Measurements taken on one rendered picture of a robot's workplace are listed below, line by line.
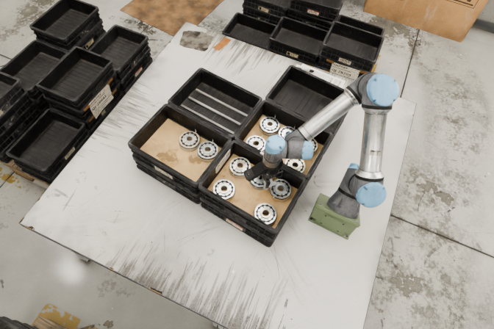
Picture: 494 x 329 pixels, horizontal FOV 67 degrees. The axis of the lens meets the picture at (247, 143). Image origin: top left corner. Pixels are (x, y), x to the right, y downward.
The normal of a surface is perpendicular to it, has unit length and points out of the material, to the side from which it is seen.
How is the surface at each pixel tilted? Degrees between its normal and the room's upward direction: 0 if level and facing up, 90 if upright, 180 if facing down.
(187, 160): 0
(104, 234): 0
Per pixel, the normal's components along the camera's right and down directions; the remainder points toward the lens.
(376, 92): 0.04, 0.12
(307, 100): 0.07, -0.54
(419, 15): -0.36, 0.55
